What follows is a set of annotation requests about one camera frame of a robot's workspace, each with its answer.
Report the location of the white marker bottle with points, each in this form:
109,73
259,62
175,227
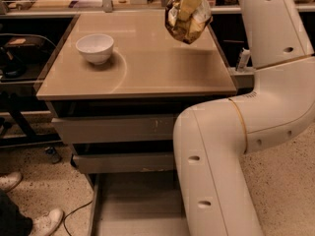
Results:
243,59

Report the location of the dark trouser leg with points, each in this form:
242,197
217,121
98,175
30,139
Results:
12,222

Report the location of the grey top drawer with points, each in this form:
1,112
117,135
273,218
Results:
114,129

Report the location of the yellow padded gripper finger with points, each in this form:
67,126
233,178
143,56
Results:
187,8

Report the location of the white shoe near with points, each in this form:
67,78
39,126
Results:
48,223

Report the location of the grey open bottom drawer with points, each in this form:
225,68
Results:
137,204

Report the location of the grey drawer cabinet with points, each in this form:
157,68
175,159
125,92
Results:
148,73

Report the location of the white ceramic bowl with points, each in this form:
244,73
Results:
95,48

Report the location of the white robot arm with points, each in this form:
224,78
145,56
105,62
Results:
210,137

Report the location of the grey middle drawer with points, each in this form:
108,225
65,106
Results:
124,162

